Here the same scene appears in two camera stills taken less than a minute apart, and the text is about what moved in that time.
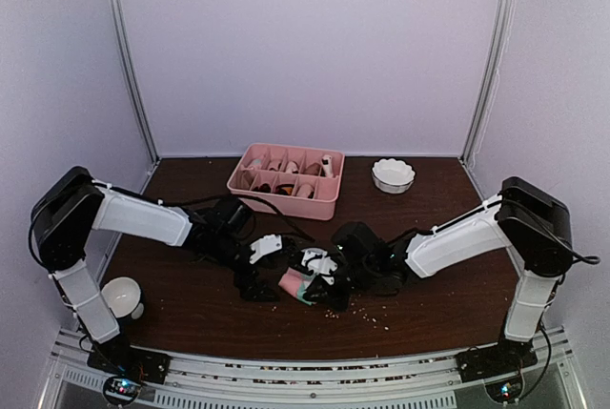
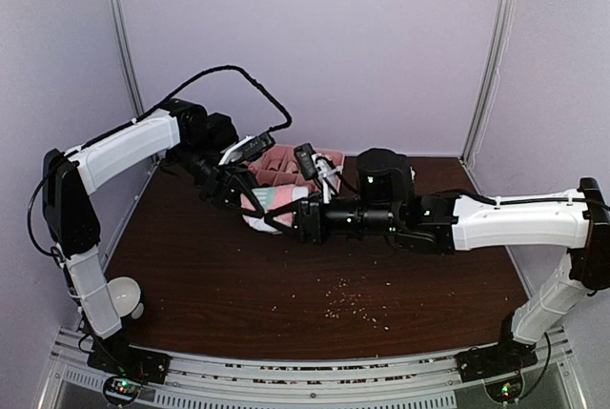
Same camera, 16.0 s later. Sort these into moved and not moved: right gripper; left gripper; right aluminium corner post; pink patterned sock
Moved: right gripper; pink patterned sock; left gripper
Not moved: right aluminium corner post
